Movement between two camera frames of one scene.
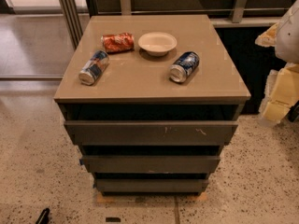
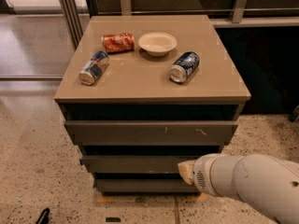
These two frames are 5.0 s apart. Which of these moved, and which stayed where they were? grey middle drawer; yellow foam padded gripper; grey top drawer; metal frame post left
Moved: yellow foam padded gripper
Stayed: grey top drawer; metal frame post left; grey middle drawer
